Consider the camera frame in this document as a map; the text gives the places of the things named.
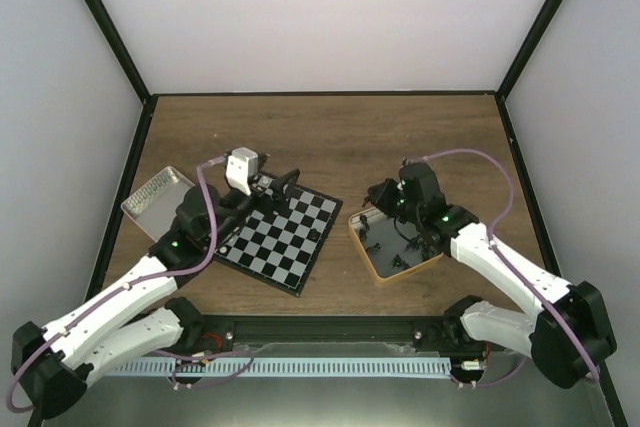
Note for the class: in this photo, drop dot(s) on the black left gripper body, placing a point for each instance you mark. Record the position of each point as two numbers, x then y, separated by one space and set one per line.
266 204

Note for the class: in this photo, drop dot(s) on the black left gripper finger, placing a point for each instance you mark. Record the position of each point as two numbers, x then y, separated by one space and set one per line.
283 186
261 159

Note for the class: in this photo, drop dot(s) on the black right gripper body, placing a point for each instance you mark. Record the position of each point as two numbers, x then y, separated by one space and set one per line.
388 204

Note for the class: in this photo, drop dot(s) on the black piece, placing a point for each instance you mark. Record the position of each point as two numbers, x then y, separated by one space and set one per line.
314 235

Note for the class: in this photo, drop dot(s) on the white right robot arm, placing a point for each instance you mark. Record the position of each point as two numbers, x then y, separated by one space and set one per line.
564 328

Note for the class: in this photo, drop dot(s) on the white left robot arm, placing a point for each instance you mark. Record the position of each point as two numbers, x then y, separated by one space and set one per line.
53 365

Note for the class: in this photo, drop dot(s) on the tan metal tray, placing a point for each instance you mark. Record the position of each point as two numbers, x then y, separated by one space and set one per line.
390 250

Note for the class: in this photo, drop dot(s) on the black white chessboard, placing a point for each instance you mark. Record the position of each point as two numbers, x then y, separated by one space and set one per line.
276 250

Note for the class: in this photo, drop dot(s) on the silver metal tray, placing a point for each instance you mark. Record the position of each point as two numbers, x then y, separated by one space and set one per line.
152 207

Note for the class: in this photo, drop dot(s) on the light blue slotted strip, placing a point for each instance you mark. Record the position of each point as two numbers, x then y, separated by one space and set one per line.
404 367

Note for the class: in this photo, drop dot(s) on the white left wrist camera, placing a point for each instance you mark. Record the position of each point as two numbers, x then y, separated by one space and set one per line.
241 166

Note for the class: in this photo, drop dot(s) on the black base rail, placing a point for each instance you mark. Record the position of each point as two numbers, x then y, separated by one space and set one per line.
221 333

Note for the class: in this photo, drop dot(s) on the black enclosure frame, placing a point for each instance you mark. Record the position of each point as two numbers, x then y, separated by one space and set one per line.
149 101

